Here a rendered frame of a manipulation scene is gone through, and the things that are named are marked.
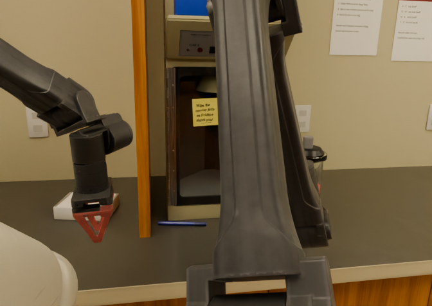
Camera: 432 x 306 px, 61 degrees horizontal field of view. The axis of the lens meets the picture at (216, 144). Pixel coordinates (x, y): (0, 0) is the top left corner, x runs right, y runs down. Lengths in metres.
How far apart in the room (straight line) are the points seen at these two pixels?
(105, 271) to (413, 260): 0.74
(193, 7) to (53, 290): 0.76
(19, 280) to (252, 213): 0.15
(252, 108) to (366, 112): 1.43
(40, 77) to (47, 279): 0.46
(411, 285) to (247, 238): 0.90
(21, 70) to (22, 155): 0.95
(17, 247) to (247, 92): 0.20
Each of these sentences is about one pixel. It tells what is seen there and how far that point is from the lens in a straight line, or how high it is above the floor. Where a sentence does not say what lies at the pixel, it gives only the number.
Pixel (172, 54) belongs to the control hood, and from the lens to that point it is 0.96.
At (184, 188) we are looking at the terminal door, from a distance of 1.07.
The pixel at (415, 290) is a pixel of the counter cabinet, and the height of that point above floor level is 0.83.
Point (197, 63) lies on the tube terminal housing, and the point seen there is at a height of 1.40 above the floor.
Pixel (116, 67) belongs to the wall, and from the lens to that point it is 1.44.
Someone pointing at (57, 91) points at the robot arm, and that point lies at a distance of 0.65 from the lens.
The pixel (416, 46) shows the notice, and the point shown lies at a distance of 1.81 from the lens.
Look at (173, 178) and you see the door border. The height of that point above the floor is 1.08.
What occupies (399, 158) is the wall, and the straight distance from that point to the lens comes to 1.87.
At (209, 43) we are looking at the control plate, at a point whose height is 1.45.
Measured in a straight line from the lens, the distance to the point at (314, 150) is 1.01.
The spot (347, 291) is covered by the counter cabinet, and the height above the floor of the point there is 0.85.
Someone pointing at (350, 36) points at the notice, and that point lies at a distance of 1.64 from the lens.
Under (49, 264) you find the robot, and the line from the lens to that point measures 0.22.
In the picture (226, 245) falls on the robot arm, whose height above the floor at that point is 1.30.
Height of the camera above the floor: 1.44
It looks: 15 degrees down
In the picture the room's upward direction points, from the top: 1 degrees clockwise
